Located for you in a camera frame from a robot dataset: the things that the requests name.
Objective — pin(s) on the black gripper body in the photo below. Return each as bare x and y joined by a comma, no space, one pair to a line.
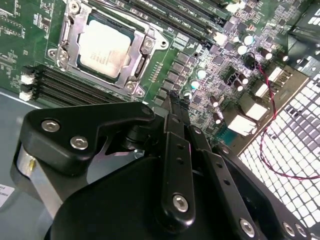
112,212

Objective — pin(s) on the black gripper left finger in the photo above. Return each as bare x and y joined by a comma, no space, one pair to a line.
62,140

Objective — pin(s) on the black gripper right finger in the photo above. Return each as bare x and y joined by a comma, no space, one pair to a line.
225,180

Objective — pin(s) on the silver CPU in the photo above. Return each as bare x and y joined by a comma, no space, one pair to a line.
105,47

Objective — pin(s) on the metal socket cover frame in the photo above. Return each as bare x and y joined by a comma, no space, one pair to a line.
74,37

